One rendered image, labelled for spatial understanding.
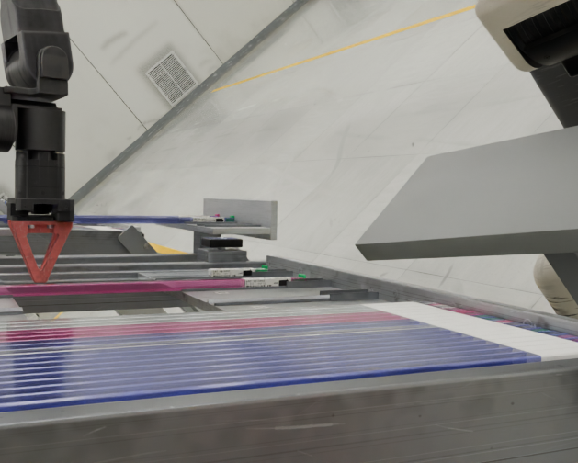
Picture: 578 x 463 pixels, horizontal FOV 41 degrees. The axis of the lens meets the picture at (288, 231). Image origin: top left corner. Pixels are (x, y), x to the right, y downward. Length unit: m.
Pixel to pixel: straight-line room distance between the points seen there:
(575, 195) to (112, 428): 0.79
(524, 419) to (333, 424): 0.13
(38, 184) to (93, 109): 7.71
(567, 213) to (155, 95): 7.94
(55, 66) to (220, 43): 8.22
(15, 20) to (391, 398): 0.67
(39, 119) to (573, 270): 0.78
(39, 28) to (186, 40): 8.06
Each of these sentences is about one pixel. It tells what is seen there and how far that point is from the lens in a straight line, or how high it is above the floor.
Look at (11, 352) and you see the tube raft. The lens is 0.51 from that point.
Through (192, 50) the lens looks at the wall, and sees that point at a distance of 9.00.
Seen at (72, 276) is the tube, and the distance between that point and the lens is 0.96.
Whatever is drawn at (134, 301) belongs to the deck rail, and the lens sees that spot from 1.07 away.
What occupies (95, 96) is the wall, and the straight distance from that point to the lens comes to 8.65.
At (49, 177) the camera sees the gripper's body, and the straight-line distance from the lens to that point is 0.93.
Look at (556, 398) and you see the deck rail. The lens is 0.51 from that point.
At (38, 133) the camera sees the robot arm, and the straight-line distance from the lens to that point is 0.93.
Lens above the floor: 1.11
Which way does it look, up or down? 19 degrees down
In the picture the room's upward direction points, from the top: 39 degrees counter-clockwise
